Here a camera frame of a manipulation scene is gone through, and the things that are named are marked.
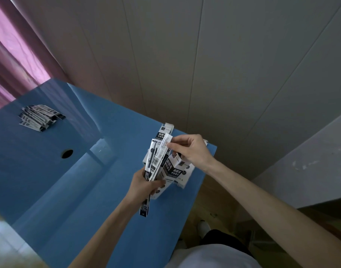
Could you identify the person's white shoe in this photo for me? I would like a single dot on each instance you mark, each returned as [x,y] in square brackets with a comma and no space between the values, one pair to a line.
[204,227]

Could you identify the person's black trousers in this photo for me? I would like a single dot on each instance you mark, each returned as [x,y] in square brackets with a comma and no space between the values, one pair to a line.
[226,240]

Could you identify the person's left forearm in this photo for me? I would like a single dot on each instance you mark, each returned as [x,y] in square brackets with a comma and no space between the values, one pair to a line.
[103,237]

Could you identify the person's white shirt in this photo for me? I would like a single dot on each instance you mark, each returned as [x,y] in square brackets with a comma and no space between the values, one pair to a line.
[215,258]

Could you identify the white pen box black label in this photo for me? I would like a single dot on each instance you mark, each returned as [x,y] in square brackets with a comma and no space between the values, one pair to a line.
[174,171]

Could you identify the dark brown furniture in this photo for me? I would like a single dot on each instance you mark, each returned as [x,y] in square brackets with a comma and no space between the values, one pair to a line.
[326,214]

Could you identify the person's right hand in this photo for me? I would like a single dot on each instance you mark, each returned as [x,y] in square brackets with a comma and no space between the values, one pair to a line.
[197,153]

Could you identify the tall open white pen box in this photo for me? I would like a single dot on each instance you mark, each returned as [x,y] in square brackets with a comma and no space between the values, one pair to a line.
[167,128]

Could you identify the person's left thumb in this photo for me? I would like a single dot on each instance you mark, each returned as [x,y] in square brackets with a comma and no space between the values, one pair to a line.
[157,184]

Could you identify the person's right forearm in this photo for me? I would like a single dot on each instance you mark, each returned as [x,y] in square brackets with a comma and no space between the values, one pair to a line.
[271,212]

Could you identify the person's right thumb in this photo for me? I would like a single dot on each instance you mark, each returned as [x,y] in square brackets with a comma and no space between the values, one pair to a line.
[181,138]

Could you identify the person's left hand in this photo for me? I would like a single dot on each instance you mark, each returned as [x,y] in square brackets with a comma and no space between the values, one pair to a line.
[138,189]

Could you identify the pile of pen packets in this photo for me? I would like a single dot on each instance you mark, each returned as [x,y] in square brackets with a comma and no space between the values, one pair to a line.
[39,117]

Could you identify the white labelled pen packet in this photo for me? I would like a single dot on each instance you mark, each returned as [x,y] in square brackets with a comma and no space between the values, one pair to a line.
[166,142]

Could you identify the pink curtain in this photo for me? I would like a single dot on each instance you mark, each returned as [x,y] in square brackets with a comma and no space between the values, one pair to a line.
[14,47]

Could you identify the long black white pen packet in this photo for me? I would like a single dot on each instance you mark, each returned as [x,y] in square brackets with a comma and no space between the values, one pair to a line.
[154,159]

